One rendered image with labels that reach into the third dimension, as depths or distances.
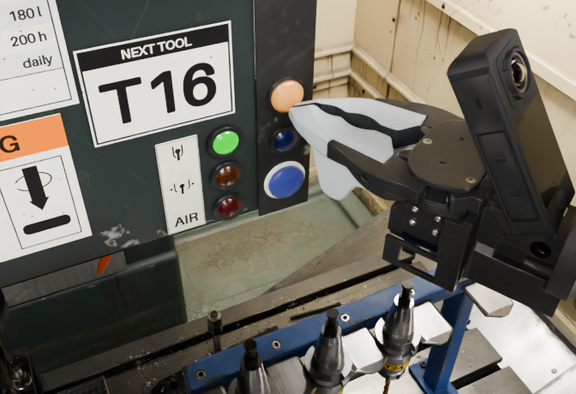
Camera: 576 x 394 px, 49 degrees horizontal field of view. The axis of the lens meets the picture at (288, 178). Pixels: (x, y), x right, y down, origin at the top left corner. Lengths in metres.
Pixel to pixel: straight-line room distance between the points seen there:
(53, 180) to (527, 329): 1.20
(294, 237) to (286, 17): 1.53
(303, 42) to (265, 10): 0.04
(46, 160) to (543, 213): 0.30
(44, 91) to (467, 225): 0.26
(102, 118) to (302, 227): 1.57
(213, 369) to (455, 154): 0.55
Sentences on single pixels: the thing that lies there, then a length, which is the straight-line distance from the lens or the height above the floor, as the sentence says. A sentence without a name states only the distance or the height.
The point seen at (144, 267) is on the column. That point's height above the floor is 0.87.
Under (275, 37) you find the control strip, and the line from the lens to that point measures 0.43.
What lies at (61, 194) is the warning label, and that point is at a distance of 0.45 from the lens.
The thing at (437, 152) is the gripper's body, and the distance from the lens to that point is 0.40.
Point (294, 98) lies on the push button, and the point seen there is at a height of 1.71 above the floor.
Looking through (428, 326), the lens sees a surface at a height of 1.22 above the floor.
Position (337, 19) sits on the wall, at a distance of 1.78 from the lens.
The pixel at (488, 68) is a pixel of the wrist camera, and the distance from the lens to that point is 0.34.
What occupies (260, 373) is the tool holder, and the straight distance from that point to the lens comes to 0.80.
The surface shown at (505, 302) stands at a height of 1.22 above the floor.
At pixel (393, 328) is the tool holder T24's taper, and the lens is 0.89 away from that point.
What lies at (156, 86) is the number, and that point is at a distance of 0.42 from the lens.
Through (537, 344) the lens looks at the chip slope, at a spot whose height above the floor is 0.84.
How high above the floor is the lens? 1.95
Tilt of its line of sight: 40 degrees down
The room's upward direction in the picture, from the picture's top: 1 degrees clockwise
